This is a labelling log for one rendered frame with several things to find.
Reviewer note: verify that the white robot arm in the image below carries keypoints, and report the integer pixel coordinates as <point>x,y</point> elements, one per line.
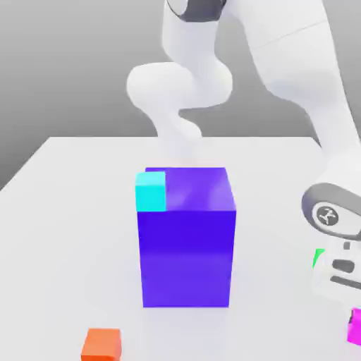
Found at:
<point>296,70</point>

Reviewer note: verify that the small cyan cube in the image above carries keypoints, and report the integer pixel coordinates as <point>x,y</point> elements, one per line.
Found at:
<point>150,194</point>

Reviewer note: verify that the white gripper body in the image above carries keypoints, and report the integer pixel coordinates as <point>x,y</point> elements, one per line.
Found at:
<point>324,284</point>

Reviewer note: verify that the small green cube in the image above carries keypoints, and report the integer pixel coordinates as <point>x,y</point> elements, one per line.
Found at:
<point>317,256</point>

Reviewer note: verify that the small magenta cube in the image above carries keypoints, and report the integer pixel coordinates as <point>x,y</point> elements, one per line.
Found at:
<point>356,327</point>

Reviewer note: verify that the small orange cube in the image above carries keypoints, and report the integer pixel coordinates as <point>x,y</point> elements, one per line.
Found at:
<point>102,345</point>

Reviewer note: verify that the large purple box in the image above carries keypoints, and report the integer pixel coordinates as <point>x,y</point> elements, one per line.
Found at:
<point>186,253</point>

